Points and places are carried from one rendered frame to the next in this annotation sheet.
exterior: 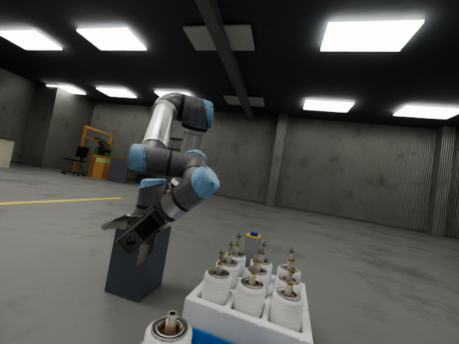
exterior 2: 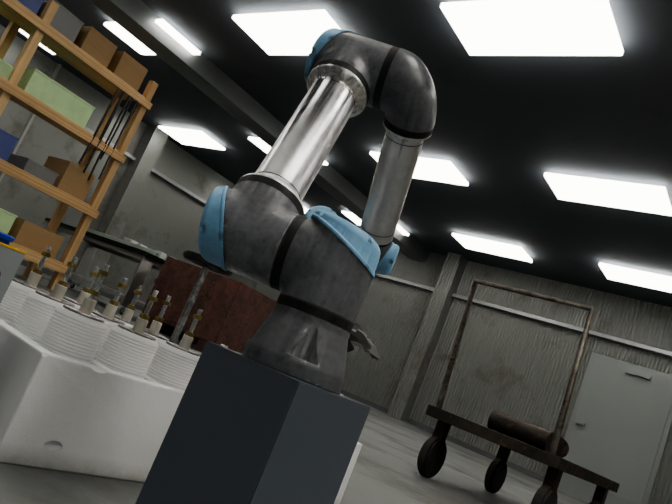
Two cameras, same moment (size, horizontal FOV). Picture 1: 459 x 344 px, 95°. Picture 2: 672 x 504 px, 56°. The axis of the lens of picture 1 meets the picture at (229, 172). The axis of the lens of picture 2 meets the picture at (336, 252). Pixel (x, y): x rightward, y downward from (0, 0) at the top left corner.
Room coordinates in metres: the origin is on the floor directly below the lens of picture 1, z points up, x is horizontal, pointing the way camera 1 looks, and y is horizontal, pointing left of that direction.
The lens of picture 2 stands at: (1.86, 0.74, 0.33)
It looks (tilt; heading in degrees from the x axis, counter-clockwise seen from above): 10 degrees up; 205
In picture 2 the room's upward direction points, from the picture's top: 22 degrees clockwise
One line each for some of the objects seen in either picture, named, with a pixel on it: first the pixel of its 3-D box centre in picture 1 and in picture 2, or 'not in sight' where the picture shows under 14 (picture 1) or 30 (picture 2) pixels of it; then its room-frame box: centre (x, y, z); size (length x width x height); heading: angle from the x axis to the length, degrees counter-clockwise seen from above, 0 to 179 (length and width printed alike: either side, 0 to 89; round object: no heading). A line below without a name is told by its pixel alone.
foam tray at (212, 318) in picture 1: (251, 313); (71, 393); (0.83, -0.17, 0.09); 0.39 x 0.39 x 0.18; 73
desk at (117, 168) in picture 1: (132, 171); not in sight; (7.56, 3.42, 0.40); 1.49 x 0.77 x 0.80; 166
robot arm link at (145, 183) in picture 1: (153, 191); (329, 265); (1.04, 0.35, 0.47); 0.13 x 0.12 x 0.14; 106
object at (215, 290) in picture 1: (214, 299); (164, 391); (0.75, -0.02, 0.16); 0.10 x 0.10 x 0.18
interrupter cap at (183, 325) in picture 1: (170, 327); not in sight; (0.45, 0.07, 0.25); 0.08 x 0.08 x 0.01
